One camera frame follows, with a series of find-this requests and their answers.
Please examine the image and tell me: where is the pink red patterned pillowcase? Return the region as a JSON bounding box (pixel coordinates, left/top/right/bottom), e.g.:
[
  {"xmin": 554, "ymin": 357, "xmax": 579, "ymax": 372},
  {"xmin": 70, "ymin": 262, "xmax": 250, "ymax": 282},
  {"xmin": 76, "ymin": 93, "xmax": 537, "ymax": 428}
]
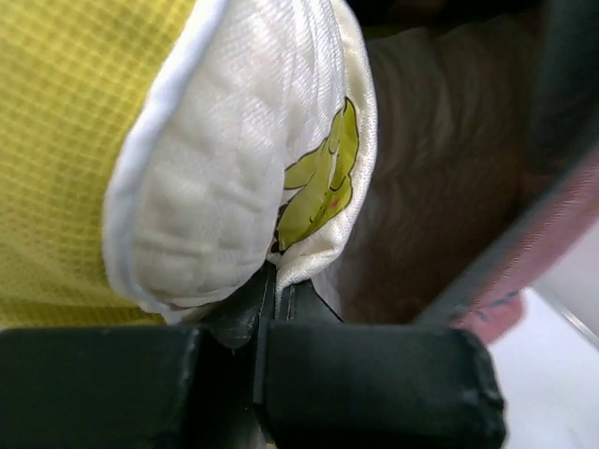
[{"xmin": 336, "ymin": 1, "xmax": 598, "ymax": 342}]

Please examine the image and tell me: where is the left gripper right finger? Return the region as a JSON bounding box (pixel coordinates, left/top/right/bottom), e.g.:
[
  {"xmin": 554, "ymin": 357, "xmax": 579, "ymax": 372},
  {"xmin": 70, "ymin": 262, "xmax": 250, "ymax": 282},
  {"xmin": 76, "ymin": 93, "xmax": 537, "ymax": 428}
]
[{"xmin": 278, "ymin": 280, "xmax": 343, "ymax": 325}]

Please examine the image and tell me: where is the cream yellow pillow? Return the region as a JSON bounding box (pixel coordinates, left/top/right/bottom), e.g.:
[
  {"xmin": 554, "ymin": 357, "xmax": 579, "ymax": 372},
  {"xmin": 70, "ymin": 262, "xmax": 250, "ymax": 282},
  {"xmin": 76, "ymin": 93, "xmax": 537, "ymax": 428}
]
[{"xmin": 1, "ymin": 1, "xmax": 377, "ymax": 328}]

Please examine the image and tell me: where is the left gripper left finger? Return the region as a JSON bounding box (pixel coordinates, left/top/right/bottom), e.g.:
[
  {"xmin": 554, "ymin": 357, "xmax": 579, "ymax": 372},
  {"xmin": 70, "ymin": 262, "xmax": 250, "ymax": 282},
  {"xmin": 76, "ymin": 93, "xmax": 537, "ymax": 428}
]
[{"xmin": 205, "ymin": 262, "xmax": 276, "ymax": 350}]

